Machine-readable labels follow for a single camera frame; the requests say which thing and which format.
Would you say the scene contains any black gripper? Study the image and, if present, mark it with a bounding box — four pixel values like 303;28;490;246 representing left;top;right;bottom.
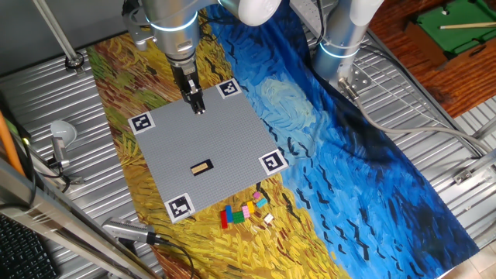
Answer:
170;61;206;116

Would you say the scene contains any grey Lego baseplate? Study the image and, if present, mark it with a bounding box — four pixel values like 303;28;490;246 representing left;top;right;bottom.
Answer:
127;78;290;225

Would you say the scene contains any black white ArUco marker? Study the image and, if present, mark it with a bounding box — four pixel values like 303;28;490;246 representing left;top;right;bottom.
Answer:
127;111;157;136
163;192;197;225
257;149;290;177
215;77;242;100

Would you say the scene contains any white dome lamp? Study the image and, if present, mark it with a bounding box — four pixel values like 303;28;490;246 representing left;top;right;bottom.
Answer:
49;119;78;171

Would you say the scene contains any metal pole with round base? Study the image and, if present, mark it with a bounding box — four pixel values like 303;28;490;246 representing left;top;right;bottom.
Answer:
31;0;85;74

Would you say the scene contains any painted blue yellow cloth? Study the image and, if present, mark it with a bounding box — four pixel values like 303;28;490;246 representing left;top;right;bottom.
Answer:
85;0;481;279

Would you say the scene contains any orange tube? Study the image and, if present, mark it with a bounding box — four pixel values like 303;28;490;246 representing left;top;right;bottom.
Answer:
0;110;26;177

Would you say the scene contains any black keyboard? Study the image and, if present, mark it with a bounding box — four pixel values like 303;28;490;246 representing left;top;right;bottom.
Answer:
0;215;59;279

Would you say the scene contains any green toy pool table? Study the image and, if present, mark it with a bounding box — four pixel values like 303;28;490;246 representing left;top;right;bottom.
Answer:
405;0;496;67

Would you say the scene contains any wooden cue stick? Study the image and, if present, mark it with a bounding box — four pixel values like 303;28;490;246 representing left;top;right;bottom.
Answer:
439;22;496;30

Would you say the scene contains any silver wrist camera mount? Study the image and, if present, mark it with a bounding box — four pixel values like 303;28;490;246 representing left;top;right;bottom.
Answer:
122;0;158;52

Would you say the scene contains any silver ribbed camera device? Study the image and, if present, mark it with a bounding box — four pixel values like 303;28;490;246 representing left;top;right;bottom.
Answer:
101;216;162;246

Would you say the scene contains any black device cable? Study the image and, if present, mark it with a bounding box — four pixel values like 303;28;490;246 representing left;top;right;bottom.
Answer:
153;236;195;279

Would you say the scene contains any thick grey robot cable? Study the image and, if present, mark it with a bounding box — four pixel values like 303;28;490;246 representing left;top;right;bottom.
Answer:
337;77;496;156

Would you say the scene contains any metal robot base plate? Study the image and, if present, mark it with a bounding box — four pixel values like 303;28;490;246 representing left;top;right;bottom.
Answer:
336;64;373;98

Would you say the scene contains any aluminium frame bar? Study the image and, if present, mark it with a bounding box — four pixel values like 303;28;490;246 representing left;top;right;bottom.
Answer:
0;157;164;279

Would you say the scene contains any aluminium profile rail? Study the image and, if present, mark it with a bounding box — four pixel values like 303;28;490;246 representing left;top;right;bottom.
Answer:
470;115;496;141
452;149;496;186

